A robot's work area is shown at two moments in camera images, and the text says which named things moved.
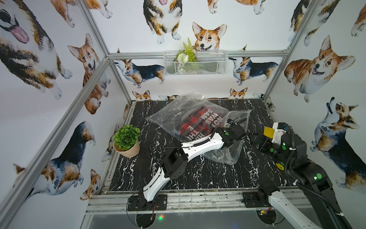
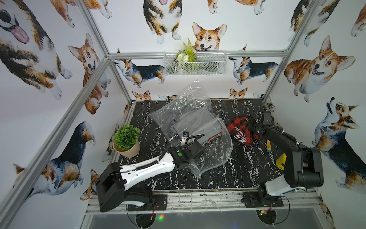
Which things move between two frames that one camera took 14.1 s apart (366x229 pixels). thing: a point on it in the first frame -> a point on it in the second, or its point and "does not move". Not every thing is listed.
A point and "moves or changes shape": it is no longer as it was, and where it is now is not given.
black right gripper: (267, 141) -> (250, 122)
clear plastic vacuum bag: (190, 116) moves or changes shape
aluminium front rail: (215, 202) does not move
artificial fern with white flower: (188, 55) does not move
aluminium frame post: (294, 36) does not move
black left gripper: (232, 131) -> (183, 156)
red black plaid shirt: (200, 123) moves or changes shape
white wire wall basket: (210, 63) does not move
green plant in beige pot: (127, 140) does not move
